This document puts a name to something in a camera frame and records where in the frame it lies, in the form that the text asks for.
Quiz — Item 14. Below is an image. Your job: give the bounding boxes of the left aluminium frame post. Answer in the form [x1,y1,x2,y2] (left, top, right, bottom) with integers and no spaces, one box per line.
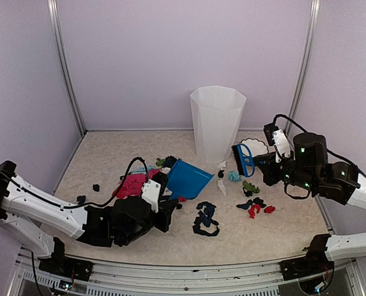
[47,0,87,138]

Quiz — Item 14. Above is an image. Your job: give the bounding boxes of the translucent white waste bin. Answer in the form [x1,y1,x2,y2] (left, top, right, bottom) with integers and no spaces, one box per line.
[190,86,246,163]

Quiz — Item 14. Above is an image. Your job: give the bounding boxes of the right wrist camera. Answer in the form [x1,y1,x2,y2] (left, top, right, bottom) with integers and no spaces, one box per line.
[263,123,293,163]

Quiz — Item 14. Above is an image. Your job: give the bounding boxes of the front aluminium rail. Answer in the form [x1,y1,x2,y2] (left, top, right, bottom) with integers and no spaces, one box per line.
[13,243,366,296]

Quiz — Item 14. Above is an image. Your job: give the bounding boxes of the aluminium frame post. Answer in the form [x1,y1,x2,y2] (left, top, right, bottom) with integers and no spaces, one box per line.
[288,0,321,120]
[47,0,87,138]

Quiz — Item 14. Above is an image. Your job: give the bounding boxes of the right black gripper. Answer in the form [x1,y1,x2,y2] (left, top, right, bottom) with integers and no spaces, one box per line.
[255,150,318,192]

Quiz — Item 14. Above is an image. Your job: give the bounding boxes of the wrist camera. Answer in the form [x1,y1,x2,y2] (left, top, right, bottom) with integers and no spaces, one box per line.
[141,179,161,213]
[263,123,293,163]

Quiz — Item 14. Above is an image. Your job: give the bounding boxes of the red paper scraps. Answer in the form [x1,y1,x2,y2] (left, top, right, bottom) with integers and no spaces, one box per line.
[248,204,275,219]

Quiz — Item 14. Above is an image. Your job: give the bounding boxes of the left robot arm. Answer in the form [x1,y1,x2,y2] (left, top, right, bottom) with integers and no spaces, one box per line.
[0,160,179,274]

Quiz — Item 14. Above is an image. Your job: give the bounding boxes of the black paper strip loop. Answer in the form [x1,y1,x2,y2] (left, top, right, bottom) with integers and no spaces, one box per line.
[191,215,220,238]

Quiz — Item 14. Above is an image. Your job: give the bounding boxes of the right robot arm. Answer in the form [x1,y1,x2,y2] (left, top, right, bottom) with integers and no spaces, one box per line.
[254,133,366,274]

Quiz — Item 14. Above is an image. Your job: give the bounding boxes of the white scalloped bowl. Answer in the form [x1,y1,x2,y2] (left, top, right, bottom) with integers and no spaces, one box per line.
[240,138,269,157]

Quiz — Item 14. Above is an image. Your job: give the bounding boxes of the dark scrap cluster back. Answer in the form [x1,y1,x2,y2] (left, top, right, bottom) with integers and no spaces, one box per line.
[156,155,177,169]

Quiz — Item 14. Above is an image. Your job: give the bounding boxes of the dark blue scrap left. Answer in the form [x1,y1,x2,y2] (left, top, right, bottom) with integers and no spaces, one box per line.
[76,195,86,205]

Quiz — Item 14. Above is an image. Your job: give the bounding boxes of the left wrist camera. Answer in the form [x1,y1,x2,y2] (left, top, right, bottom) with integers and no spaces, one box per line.
[141,179,161,213]

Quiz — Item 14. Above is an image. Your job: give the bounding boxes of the green paper scrap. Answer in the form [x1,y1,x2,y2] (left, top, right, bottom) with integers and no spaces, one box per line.
[242,180,260,197]

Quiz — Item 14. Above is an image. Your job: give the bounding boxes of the navy blue paper scrap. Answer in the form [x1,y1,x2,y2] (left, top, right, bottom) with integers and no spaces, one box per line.
[197,201,216,227]

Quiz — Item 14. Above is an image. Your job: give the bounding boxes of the small black scrap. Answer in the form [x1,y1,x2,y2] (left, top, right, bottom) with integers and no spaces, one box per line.
[92,184,100,192]

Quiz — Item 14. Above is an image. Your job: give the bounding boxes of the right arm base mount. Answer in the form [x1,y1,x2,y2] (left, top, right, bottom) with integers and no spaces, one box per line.
[279,234,335,281]

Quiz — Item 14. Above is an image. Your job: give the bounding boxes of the blue plastic dustpan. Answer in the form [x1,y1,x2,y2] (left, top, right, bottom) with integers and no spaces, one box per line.
[166,158,214,200]

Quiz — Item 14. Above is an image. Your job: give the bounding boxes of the light blue paper scrap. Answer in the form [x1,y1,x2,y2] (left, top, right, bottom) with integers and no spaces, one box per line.
[228,171,242,183]

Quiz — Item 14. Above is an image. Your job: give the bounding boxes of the right aluminium frame post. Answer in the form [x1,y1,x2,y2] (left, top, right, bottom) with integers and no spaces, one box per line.
[288,0,321,120]

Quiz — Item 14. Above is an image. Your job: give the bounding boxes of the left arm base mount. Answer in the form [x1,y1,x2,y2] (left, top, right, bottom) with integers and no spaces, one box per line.
[39,237,94,282]

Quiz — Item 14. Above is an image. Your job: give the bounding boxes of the blue hand brush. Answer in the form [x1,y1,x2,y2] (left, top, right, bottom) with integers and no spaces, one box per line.
[231,143,255,178]

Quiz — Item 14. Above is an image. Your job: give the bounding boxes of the white paper scrap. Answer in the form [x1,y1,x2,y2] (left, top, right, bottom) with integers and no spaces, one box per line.
[217,179,227,196]

